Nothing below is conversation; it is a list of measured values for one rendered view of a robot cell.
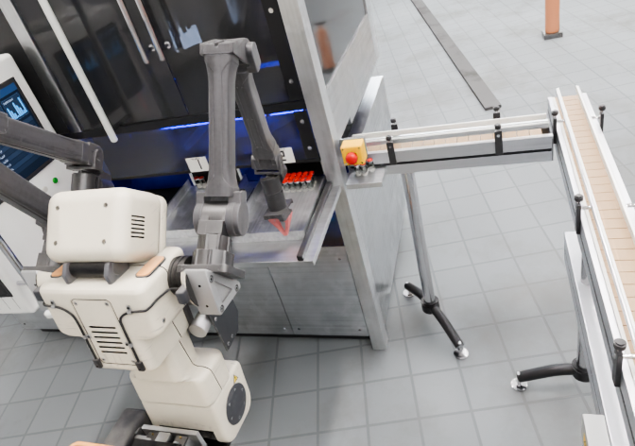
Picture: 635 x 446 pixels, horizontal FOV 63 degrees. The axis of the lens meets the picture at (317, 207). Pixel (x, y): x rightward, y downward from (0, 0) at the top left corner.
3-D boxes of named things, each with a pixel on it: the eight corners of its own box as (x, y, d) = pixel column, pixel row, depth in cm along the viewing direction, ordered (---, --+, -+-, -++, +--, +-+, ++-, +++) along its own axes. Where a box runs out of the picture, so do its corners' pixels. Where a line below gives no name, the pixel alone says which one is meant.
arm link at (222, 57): (191, 25, 108) (236, 23, 107) (214, 43, 122) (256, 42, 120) (192, 237, 110) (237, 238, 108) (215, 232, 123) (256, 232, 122)
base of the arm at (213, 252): (174, 271, 105) (225, 271, 101) (180, 233, 108) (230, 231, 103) (197, 279, 113) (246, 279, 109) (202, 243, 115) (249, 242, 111)
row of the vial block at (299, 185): (268, 191, 190) (265, 180, 187) (315, 187, 184) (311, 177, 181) (266, 195, 188) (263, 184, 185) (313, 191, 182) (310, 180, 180)
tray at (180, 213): (191, 186, 209) (187, 179, 207) (248, 181, 200) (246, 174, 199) (150, 239, 183) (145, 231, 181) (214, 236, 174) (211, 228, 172)
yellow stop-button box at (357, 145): (348, 155, 181) (344, 137, 177) (368, 153, 179) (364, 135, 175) (344, 166, 175) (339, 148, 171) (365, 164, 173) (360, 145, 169)
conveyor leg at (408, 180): (421, 302, 236) (395, 159, 195) (441, 302, 233) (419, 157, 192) (420, 317, 229) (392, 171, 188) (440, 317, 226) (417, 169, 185)
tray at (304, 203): (263, 185, 195) (260, 178, 193) (328, 180, 186) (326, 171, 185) (231, 243, 168) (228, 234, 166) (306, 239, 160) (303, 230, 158)
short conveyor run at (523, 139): (351, 180, 190) (341, 142, 182) (358, 158, 202) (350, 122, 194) (554, 162, 168) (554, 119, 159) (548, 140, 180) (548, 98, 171)
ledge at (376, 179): (353, 168, 193) (352, 163, 192) (387, 165, 188) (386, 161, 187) (347, 189, 182) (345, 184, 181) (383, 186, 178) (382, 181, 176)
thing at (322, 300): (124, 231, 374) (62, 122, 327) (408, 215, 306) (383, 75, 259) (32, 339, 296) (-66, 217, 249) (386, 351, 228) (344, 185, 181)
